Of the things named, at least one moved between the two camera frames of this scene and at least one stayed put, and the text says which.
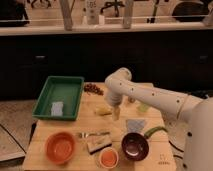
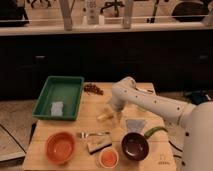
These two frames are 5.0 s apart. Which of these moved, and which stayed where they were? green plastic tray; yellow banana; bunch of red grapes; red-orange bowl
Moved: yellow banana
Stayed: green plastic tray; red-orange bowl; bunch of red grapes
